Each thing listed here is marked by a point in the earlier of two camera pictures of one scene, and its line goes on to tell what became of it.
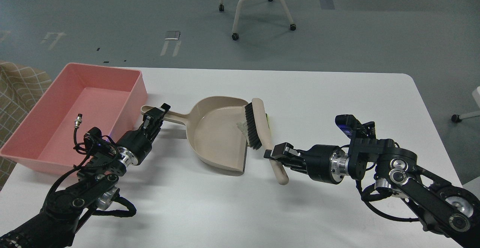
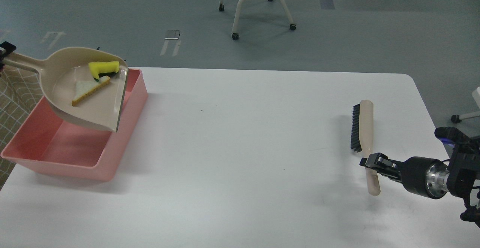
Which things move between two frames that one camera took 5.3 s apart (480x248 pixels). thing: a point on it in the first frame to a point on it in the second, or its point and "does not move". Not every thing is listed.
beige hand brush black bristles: x=260 y=135 to x=362 y=139
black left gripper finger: x=152 y=120 to x=8 y=47
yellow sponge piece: x=268 y=118 to x=100 y=69
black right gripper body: x=327 y=163 to x=425 y=176
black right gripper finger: x=285 y=151 to x=380 y=161
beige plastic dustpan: x=213 y=135 to x=59 y=73
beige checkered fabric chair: x=21 y=87 does not move
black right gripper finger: x=296 y=165 to x=393 y=177
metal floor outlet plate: x=172 y=35 does not move
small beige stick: x=242 y=126 to x=84 y=89
